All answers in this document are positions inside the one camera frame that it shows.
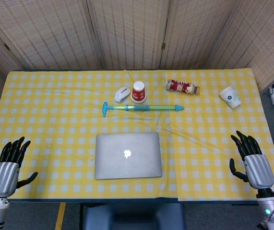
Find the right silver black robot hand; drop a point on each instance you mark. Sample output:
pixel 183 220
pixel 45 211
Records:
pixel 259 170

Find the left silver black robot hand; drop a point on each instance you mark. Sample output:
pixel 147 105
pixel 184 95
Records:
pixel 3 173

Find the silver laptop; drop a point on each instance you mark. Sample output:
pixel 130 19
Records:
pixel 127 155

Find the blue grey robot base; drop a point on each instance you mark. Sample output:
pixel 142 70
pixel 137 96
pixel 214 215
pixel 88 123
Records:
pixel 132 216

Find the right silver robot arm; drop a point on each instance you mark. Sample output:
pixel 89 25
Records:
pixel 271 210

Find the yellow white checkered tablecloth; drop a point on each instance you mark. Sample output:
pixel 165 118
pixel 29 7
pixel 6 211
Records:
pixel 55 124

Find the white flower print paper cup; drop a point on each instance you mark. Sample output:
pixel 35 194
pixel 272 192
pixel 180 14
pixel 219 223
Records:
pixel 230 97

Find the brown coffee drink bottle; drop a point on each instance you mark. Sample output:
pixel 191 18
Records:
pixel 181 86

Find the green blue toy water pump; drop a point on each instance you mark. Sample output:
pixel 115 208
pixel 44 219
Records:
pixel 151 108

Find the white computer mouse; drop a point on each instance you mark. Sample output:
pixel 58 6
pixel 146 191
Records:
pixel 121 94

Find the red paper cup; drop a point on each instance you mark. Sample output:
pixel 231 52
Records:
pixel 139 92

